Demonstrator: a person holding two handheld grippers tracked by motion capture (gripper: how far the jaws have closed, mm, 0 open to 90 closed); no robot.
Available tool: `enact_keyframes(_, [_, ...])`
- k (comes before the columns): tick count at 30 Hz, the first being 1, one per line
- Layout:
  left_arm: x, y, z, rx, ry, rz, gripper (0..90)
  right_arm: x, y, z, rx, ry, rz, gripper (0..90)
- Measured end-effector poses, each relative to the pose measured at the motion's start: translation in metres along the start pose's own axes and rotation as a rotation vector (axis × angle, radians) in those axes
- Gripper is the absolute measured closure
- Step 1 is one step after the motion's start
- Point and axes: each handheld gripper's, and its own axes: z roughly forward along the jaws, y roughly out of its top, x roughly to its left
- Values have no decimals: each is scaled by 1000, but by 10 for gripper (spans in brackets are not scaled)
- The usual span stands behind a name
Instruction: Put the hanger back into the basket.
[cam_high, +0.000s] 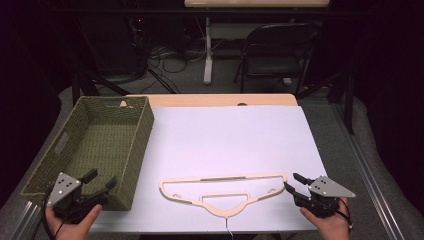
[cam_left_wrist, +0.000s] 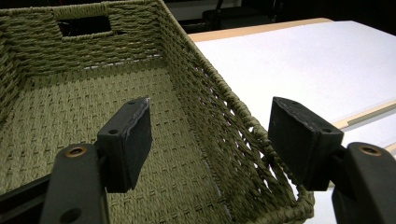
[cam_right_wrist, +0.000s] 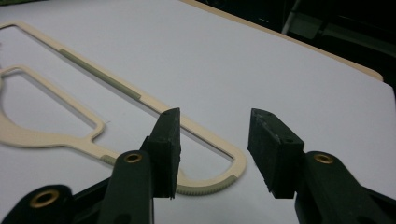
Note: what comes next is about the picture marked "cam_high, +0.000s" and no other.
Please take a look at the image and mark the black folding chair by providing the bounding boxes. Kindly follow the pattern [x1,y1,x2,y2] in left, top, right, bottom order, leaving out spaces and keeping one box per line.
[232,22,323,98]

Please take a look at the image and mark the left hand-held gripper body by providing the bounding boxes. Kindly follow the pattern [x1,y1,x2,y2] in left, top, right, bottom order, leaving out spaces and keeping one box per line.
[46,172,110,224]

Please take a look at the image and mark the metal floor rail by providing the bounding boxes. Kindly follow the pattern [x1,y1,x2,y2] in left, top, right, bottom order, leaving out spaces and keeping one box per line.
[329,102,407,240]

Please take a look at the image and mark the bundle of floor cables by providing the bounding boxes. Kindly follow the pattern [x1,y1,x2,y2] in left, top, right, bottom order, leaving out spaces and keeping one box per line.
[138,44,209,95]

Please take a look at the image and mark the white table mat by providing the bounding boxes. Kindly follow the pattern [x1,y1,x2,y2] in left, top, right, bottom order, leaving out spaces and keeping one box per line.
[89,105,330,234]

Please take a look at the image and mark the person's right hand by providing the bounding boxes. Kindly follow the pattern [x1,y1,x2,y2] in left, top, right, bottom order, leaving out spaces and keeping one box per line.
[298,197,352,240]

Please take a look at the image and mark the green woven basket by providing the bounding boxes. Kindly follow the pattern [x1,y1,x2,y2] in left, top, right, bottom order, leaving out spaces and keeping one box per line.
[20,95,155,212]

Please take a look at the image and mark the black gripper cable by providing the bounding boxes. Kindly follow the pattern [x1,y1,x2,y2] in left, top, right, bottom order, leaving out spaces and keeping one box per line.
[40,187,68,240]
[337,197,354,232]

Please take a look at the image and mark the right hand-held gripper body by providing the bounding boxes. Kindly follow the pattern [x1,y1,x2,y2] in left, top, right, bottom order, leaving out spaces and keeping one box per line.
[292,175,357,219]

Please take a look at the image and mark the beige clothes hanger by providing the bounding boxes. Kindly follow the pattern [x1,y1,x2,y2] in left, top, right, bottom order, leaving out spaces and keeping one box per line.
[158,172,289,240]

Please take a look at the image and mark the black metal stand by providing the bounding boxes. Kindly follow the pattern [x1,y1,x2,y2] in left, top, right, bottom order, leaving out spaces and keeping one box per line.
[70,71,132,101]
[295,70,356,136]

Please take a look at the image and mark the white-legged desk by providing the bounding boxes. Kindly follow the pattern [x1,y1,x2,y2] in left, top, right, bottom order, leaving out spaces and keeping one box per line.
[183,0,331,86]

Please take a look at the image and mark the person's left hand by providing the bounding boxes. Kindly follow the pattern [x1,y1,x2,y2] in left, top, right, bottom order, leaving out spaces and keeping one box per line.
[44,203,103,240]

